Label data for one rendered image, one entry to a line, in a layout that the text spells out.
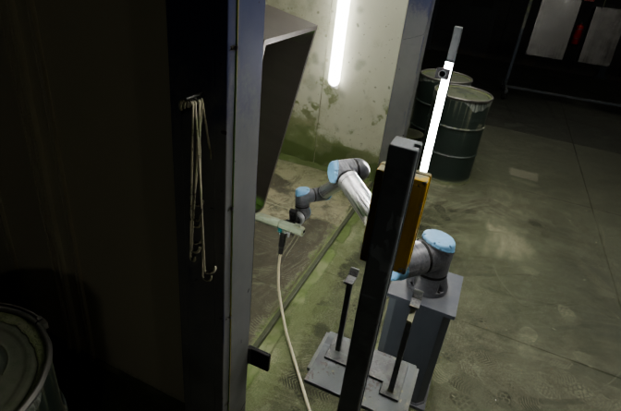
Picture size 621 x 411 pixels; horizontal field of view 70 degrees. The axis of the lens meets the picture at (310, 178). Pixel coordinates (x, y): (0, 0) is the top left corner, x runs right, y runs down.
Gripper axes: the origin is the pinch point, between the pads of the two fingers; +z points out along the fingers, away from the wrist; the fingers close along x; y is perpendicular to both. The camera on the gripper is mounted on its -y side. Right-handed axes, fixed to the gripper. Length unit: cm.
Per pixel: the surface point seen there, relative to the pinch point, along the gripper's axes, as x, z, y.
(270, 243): 25, -50, 42
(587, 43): -240, -643, -142
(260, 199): 27.7, -25.4, -1.3
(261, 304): 3.1, 8.1, 48.8
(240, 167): -20, 107, -76
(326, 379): -59, 109, -17
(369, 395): -73, 109, -17
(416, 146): -67, 125, -100
